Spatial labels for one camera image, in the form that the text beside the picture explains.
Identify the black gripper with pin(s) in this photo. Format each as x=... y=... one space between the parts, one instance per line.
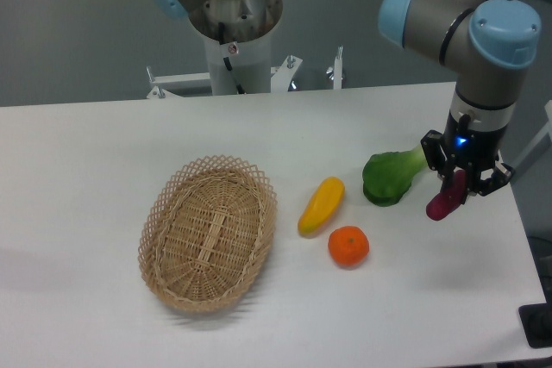
x=461 y=146

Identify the purple sweet potato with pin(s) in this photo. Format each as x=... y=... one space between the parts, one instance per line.
x=449 y=199

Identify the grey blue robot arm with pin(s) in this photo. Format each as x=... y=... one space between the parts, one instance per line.
x=490 y=45

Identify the green bok choy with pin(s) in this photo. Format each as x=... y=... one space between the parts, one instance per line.
x=388 y=176

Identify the yellow mango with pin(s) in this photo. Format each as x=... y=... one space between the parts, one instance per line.
x=324 y=202

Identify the orange tangerine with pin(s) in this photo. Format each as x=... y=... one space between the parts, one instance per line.
x=348 y=246

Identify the black box at edge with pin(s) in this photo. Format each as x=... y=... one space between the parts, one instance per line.
x=536 y=321

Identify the woven wicker basket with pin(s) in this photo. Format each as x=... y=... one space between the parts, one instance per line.
x=208 y=234

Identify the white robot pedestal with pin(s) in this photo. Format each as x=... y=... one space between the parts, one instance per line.
x=249 y=61

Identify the white metal base frame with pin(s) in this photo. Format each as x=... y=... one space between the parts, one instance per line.
x=202 y=84

